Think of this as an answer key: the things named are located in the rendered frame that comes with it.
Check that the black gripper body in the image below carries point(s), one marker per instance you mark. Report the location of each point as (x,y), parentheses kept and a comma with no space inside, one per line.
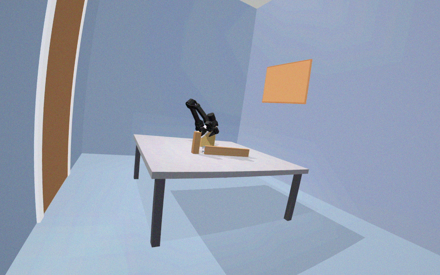
(209,129)

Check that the wooden rail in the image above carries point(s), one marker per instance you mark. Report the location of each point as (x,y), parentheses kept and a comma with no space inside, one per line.
(226,151)

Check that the brown wooden post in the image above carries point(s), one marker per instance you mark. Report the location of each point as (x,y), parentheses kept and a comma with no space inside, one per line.
(196,142)

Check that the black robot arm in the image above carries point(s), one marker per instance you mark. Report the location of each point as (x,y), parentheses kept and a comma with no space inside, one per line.
(208,119)

